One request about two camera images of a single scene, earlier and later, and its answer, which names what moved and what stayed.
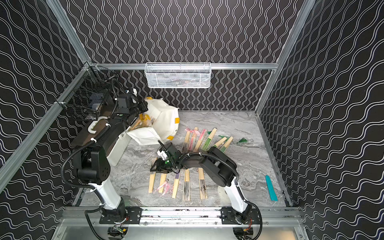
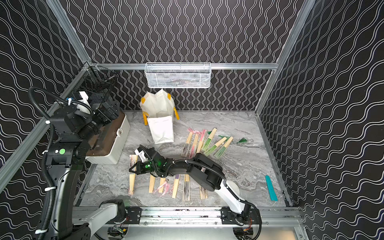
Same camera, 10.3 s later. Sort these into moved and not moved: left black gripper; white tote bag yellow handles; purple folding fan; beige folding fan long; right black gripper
Moved: left black gripper; white tote bag yellow handles; right black gripper
Not moved: purple folding fan; beige folding fan long
